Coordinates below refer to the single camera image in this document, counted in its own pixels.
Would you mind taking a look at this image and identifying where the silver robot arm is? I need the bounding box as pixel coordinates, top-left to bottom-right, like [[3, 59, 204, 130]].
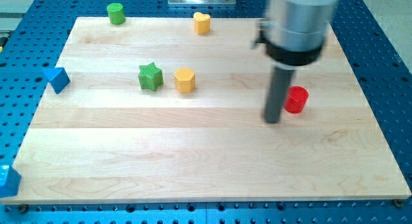
[[254, 0, 339, 70]]

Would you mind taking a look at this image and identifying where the yellow hexagon block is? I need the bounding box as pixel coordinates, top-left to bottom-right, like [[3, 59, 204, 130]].
[[174, 68, 196, 93]]

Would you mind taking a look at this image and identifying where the wooden board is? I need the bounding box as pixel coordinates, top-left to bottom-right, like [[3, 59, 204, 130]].
[[3, 17, 411, 204]]

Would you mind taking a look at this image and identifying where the blue block at corner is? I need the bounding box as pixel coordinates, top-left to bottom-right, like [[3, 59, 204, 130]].
[[0, 165, 21, 198]]

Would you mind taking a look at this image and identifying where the green star block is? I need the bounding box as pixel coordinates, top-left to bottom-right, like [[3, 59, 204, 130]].
[[138, 62, 164, 91]]

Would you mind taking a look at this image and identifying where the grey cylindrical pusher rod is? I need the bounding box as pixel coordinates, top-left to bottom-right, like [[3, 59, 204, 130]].
[[263, 66, 295, 124]]

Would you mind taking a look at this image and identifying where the yellow heart block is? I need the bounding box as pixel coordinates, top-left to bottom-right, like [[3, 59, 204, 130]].
[[193, 12, 211, 34]]

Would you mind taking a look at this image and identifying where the red cylinder block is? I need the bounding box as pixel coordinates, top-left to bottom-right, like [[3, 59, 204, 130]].
[[283, 86, 309, 114]]

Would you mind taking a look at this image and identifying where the green cylinder block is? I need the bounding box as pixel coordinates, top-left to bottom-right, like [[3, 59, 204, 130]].
[[106, 3, 126, 25]]

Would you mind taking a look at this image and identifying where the blue triangle block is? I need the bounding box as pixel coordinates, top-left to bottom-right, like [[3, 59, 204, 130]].
[[42, 67, 70, 94]]

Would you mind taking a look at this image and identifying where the blue perforated table plate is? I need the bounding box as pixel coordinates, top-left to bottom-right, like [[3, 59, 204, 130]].
[[1, 0, 411, 223]]

